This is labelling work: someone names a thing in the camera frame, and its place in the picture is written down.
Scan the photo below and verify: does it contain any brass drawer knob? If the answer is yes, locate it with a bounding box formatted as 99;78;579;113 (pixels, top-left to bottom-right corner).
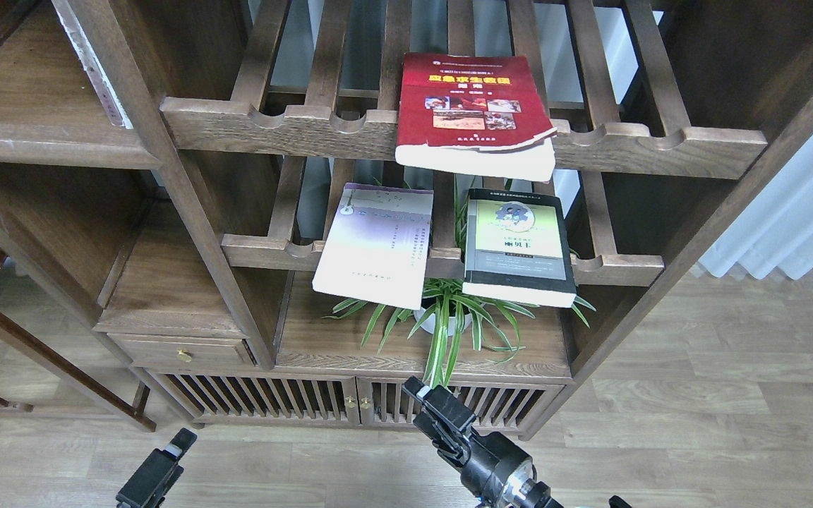
176;349;193;363

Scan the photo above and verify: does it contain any red cover book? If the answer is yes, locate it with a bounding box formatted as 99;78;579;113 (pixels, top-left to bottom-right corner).
395;52;556;182

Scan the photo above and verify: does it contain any green spider plant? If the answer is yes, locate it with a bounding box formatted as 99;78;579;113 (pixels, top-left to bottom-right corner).
324;176;596;389

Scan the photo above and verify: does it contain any white lavender book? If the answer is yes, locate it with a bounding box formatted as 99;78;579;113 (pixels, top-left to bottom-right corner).
312;183;433;310

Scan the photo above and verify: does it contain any black yellow cover book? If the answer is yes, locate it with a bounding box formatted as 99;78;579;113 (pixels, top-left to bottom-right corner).
462;188;577;308

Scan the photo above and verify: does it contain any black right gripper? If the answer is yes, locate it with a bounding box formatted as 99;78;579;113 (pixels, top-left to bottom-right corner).
402;376;536;505

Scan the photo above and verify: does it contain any dark wooden bookshelf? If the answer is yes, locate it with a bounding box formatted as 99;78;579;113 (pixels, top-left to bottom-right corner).
0;1;813;440

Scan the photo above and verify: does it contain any white pleated curtain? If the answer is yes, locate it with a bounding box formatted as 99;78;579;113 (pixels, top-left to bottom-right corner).
698;135;813;279

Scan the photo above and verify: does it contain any dark wooden side furniture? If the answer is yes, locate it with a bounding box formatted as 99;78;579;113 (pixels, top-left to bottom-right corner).
0;212;158;433

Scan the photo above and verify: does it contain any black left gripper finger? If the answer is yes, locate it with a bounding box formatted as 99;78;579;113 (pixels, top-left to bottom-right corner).
116;428;197;507

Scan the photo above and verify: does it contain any white plant pot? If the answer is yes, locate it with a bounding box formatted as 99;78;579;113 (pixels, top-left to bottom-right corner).
414;305;474;337

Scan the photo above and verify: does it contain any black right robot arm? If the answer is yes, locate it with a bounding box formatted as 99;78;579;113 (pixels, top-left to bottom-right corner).
402;377;560;507

